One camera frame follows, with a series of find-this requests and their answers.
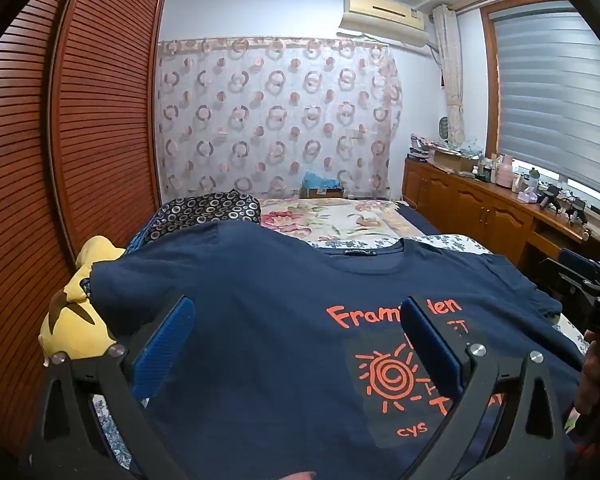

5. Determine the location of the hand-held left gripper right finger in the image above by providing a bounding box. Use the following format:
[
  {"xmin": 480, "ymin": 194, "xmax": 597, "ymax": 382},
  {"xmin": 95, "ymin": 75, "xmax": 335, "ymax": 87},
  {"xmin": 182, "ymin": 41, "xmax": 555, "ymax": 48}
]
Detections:
[{"xmin": 400, "ymin": 296, "xmax": 573, "ymax": 480}]

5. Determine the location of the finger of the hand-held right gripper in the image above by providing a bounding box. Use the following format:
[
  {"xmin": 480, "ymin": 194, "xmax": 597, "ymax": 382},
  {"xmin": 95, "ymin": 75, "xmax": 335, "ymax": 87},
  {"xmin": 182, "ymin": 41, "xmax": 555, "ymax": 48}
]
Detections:
[
  {"xmin": 539, "ymin": 257, "xmax": 598, "ymax": 306},
  {"xmin": 559, "ymin": 248, "xmax": 600, "ymax": 283}
]

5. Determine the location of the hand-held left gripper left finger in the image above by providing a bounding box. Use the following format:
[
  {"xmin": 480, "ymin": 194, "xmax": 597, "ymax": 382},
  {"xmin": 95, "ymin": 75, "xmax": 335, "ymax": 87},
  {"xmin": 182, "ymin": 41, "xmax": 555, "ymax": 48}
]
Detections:
[{"xmin": 22, "ymin": 296, "xmax": 197, "ymax": 480}]

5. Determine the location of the navy printed T-shirt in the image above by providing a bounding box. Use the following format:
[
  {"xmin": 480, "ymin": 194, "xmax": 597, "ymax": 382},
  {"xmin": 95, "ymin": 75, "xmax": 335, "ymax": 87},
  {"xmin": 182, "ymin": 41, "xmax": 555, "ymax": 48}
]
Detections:
[{"xmin": 87, "ymin": 220, "xmax": 588, "ymax": 480}]

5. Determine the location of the yellow plush toy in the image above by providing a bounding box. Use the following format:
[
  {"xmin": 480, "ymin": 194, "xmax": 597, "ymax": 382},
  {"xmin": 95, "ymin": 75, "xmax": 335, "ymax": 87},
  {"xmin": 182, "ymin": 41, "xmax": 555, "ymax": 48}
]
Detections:
[{"xmin": 40, "ymin": 235, "xmax": 120, "ymax": 361}]

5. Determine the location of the blue floral bed sheet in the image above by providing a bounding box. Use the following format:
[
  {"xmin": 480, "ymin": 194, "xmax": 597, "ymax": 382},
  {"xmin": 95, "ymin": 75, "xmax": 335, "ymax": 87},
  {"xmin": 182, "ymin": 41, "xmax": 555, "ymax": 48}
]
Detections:
[{"xmin": 92, "ymin": 234, "xmax": 588, "ymax": 471}]

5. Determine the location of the long wooden cabinet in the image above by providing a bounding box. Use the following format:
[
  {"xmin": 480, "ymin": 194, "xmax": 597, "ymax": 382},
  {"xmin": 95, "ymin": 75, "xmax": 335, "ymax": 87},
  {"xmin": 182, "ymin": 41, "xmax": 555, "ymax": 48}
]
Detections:
[{"xmin": 402, "ymin": 157, "xmax": 600, "ymax": 281}]

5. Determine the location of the pink bottle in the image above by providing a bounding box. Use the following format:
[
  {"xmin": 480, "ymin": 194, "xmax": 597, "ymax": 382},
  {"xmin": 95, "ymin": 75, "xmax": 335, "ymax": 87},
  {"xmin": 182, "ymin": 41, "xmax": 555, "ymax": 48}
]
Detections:
[{"xmin": 497, "ymin": 155, "xmax": 515, "ymax": 189}]

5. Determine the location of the navy bed sheet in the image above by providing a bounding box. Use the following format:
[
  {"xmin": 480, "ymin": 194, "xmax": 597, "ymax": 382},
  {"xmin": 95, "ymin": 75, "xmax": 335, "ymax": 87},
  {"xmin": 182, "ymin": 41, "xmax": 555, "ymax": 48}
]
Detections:
[{"xmin": 395, "ymin": 204, "xmax": 442, "ymax": 238}]

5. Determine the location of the black circle-patterned cloth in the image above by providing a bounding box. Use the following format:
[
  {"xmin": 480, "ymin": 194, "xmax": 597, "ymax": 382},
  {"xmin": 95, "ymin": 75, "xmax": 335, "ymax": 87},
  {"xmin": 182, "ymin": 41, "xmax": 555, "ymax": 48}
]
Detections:
[{"xmin": 125, "ymin": 191, "xmax": 263, "ymax": 256}]

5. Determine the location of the open cardboard box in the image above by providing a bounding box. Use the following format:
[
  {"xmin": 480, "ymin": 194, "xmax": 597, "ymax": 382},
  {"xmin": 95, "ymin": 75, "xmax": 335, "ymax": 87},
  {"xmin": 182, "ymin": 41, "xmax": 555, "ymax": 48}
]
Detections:
[{"xmin": 432, "ymin": 150, "xmax": 481, "ymax": 173}]

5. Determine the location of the grey striped window blind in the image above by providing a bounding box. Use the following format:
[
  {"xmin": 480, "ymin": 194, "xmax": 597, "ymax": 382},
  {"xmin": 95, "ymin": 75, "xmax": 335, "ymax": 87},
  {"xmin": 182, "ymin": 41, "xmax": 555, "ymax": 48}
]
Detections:
[{"xmin": 492, "ymin": 0, "xmax": 600, "ymax": 206}]

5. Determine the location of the pink floral blanket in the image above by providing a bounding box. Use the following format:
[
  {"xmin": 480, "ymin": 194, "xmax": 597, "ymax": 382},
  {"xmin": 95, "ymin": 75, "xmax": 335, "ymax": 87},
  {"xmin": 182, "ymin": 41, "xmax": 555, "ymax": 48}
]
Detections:
[{"xmin": 257, "ymin": 197, "xmax": 426, "ymax": 248}]

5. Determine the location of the blue plastic bag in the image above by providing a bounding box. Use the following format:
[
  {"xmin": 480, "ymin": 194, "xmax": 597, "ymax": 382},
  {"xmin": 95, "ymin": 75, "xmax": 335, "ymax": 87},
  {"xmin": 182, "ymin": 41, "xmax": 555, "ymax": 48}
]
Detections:
[{"xmin": 302, "ymin": 171, "xmax": 342, "ymax": 191}]

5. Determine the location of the wooden louvered wardrobe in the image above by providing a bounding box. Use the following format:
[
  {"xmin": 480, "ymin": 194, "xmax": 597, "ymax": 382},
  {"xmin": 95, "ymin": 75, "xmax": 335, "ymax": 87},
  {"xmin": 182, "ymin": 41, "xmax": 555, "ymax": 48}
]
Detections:
[{"xmin": 0, "ymin": 0, "xmax": 168, "ymax": 461}]

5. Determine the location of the tied floral window curtain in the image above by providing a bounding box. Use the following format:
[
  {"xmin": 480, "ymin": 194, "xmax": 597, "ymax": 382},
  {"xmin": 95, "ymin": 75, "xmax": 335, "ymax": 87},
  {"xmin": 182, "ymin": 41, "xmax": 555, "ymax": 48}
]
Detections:
[{"xmin": 432, "ymin": 5, "xmax": 466, "ymax": 143}]

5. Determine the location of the circle-patterned sheer wall curtain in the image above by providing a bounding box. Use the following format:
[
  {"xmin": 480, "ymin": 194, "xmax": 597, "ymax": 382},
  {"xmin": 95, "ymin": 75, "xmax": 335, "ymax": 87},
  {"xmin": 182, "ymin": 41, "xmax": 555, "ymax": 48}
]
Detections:
[{"xmin": 156, "ymin": 37, "xmax": 403, "ymax": 201}]

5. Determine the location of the cream wall air conditioner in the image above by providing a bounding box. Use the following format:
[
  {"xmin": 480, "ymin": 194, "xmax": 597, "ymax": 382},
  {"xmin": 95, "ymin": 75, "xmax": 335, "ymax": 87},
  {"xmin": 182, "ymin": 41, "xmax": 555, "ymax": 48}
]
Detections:
[{"xmin": 340, "ymin": 0, "xmax": 431, "ymax": 48}]

